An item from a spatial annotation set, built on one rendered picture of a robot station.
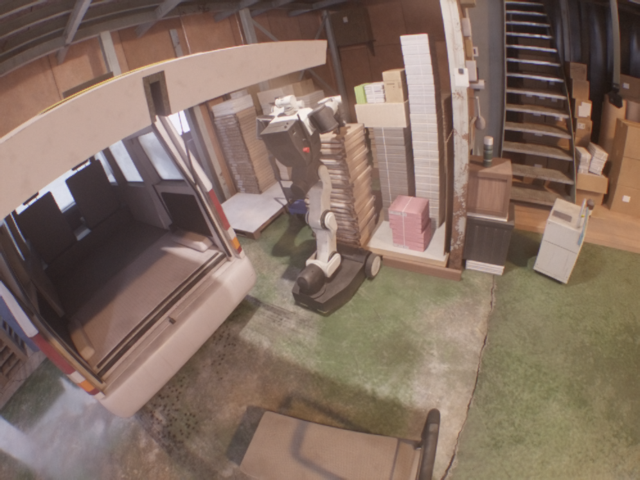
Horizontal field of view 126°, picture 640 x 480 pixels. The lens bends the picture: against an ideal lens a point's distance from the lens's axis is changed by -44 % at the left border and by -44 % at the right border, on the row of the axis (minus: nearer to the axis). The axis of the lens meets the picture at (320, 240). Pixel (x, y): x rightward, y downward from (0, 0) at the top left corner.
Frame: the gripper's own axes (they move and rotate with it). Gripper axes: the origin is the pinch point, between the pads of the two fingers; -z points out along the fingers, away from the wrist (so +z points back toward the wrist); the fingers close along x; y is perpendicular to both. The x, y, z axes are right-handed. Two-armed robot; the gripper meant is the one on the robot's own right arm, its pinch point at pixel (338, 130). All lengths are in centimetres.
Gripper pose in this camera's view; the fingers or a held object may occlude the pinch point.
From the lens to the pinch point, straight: 222.5
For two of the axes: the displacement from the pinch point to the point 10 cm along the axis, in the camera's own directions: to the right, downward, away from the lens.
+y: -5.2, 5.8, -6.3
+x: -8.3, -1.7, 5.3
